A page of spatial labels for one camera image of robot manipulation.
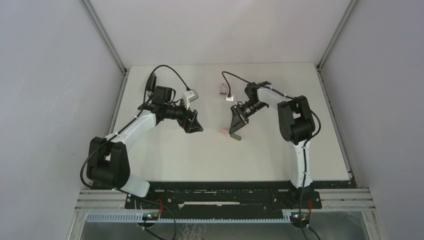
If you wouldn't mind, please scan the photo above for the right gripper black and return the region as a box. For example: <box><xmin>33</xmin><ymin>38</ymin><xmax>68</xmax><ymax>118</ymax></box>
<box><xmin>230</xmin><ymin>100</ymin><xmax>268</xmax><ymax>135</ymax></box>

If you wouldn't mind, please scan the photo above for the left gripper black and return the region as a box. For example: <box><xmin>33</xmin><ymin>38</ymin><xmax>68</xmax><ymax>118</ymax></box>
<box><xmin>164</xmin><ymin>99</ymin><xmax>203</xmax><ymax>134</ymax></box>

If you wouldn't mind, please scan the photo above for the pink and white stapler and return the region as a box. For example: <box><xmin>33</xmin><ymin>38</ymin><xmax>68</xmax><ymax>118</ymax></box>
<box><xmin>219</xmin><ymin>128</ymin><xmax>243</xmax><ymax>142</ymax></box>

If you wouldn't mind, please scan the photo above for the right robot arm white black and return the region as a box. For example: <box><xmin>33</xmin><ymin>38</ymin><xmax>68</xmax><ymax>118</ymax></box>
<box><xmin>229</xmin><ymin>81</ymin><xmax>316</xmax><ymax>208</ymax></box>

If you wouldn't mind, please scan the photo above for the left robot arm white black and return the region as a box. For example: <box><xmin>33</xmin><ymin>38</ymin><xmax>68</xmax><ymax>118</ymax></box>
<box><xmin>80</xmin><ymin>86</ymin><xmax>203</xmax><ymax>209</ymax></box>

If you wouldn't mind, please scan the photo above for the staple box red white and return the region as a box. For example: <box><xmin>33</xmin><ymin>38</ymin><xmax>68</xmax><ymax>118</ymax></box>
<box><xmin>219</xmin><ymin>83</ymin><xmax>229</xmax><ymax>95</ymax></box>

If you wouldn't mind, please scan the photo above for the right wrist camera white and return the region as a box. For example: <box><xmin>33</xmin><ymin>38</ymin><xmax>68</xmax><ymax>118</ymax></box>
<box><xmin>225</xmin><ymin>94</ymin><xmax>236</xmax><ymax>102</ymax></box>

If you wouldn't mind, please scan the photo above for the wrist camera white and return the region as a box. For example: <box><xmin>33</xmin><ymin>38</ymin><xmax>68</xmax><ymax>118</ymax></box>
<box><xmin>225</xmin><ymin>94</ymin><xmax>236</xmax><ymax>102</ymax></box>
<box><xmin>182</xmin><ymin>89</ymin><xmax>199</xmax><ymax>110</ymax></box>

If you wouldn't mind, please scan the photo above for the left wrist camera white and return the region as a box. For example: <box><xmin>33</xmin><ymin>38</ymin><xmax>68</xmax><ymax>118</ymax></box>
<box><xmin>182</xmin><ymin>89</ymin><xmax>199</xmax><ymax>110</ymax></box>

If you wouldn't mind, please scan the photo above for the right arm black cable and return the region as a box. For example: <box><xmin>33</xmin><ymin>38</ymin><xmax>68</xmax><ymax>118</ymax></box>
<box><xmin>221</xmin><ymin>71</ymin><xmax>322</xmax><ymax>229</ymax></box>

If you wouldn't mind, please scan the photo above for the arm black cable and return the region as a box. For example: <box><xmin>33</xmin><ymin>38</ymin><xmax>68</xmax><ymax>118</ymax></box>
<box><xmin>221</xmin><ymin>71</ymin><xmax>322</xmax><ymax>229</ymax></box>
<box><xmin>79</xmin><ymin>64</ymin><xmax>192</xmax><ymax>190</ymax></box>

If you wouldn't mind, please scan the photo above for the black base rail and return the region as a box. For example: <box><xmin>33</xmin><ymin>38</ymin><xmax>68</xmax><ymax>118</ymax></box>
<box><xmin>125</xmin><ymin>180</ymin><xmax>322</xmax><ymax>221</ymax></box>

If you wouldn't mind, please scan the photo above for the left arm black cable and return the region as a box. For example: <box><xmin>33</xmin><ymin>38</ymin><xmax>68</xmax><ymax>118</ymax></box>
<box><xmin>79</xmin><ymin>64</ymin><xmax>192</xmax><ymax>190</ymax></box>

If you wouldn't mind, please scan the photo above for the white cable duct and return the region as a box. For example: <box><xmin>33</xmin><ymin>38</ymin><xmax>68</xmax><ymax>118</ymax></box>
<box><xmin>86</xmin><ymin>212</ymin><xmax>292</xmax><ymax>224</ymax></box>

